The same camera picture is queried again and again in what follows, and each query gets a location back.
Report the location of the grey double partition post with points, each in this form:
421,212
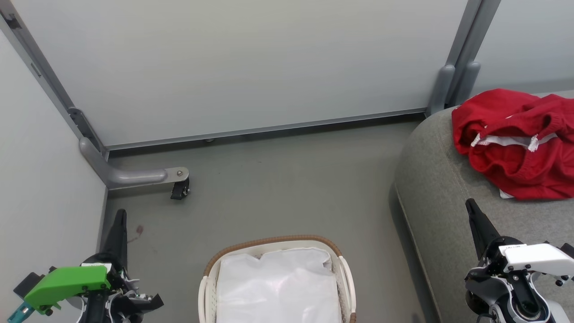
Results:
457,58

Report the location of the black caster wheel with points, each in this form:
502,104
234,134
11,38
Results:
179,190

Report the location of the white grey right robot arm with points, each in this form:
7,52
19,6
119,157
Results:
556,312

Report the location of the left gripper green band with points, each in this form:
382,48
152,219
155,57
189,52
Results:
67,282

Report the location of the grey fabric sofa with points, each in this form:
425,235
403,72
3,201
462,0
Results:
448,188

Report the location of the white basket liner cloth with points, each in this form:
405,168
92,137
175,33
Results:
278,287

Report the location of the red garment with white trim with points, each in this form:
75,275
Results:
515,170

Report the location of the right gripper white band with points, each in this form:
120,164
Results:
533,260

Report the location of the grey partition foot bar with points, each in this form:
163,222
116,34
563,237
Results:
130,176

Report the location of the white basket with brown rim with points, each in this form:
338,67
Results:
204,291

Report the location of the grey slanted partition post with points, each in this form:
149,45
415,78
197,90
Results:
54,89

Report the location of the grey partition bottom rail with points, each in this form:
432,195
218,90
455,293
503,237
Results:
269,129

